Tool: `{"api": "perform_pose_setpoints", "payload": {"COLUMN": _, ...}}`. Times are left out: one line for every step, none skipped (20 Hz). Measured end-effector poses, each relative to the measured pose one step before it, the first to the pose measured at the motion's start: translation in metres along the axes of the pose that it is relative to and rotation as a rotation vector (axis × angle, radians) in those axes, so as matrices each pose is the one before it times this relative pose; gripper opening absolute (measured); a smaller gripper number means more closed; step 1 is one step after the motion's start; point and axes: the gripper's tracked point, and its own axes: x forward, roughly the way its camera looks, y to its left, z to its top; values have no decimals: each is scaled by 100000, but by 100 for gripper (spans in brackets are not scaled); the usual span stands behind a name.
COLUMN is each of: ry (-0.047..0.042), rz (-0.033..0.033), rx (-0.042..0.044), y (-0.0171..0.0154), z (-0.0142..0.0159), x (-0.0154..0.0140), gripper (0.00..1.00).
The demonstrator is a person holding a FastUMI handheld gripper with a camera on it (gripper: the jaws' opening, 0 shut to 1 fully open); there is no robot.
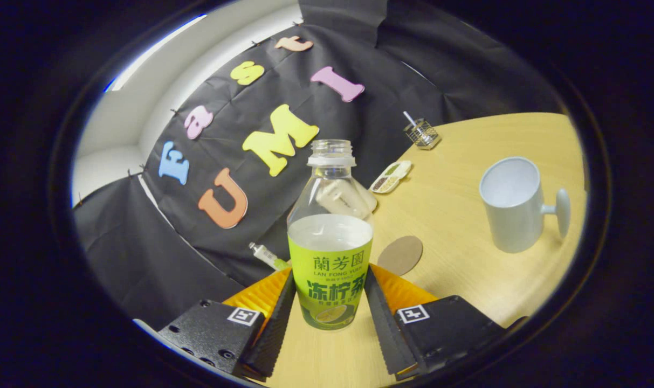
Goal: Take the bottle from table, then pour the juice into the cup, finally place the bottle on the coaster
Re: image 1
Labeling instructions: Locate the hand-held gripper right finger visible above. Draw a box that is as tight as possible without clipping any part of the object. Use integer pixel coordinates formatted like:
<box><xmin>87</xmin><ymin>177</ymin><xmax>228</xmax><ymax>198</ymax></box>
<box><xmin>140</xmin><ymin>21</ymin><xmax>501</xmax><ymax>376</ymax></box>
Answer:
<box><xmin>363</xmin><ymin>264</ymin><xmax>505</xmax><ymax>378</ymax></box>

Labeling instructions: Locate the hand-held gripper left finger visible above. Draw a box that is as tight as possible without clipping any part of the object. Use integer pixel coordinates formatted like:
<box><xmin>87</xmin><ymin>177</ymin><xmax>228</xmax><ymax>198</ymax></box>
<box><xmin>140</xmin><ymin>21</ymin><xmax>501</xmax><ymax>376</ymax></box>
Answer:
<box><xmin>157</xmin><ymin>268</ymin><xmax>297</xmax><ymax>380</ymax></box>

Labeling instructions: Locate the white toaster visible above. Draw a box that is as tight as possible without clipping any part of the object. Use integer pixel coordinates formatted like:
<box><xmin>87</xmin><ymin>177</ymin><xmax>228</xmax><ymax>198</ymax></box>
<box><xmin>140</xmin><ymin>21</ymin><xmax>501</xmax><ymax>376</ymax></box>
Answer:
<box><xmin>315</xmin><ymin>179</ymin><xmax>378</xmax><ymax>219</ymax></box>

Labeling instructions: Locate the wooden table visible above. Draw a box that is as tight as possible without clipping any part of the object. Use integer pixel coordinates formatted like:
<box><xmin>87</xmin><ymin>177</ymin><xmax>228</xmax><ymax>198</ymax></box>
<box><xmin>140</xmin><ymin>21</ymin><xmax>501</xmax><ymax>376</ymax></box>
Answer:
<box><xmin>262</xmin><ymin>112</ymin><xmax>586</xmax><ymax>388</ymax></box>

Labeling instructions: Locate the wire mesh holder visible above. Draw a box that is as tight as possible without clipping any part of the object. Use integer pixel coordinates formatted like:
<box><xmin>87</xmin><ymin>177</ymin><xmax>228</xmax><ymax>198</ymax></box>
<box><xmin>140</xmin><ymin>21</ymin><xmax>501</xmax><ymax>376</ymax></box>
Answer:
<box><xmin>404</xmin><ymin>119</ymin><xmax>442</xmax><ymax>150</ymax></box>

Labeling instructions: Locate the round brown coaster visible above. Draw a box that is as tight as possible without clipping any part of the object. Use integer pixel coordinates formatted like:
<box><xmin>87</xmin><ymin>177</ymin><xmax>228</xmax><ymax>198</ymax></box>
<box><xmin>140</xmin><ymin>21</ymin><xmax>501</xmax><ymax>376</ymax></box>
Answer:
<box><xmin>377</xmin><ymin>235</ymin><xmax>424</xmax><ymax>276</ymax></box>

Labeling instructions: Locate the white cup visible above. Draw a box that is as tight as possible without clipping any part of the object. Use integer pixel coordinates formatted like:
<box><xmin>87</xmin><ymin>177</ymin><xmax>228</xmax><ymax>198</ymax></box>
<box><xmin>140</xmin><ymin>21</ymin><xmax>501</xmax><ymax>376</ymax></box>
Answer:
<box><xmin>479</xmin><ymin>156</ymin><xmax>572</xmax><ymax>254</ymax></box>

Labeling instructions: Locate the small white green bottle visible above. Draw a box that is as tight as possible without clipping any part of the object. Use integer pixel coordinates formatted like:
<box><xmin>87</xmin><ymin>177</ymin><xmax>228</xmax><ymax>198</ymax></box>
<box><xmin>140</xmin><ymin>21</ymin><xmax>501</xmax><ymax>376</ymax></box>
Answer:
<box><xmin>248</xmin><ymin>242</ymin><xmax>291</xmax><ymax>272</ymax></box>

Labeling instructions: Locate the white divided snack tray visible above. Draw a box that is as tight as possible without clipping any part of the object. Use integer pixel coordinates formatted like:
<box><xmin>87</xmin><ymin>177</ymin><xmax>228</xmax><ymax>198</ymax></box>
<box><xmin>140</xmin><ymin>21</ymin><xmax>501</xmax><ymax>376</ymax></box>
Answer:
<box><xmin>369</xmin><ymin>160</ymin><xmax>413</xmax><ymax>194</ymax></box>

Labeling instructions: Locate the clear juice bottle green label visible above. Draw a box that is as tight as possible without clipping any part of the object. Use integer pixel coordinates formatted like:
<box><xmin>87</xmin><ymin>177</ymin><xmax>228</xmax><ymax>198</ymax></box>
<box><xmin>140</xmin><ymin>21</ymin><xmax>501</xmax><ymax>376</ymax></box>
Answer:
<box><xmin>287</xmin><ymin>139</ymin><xmax>374</xmax><ymax>331</ymax></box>

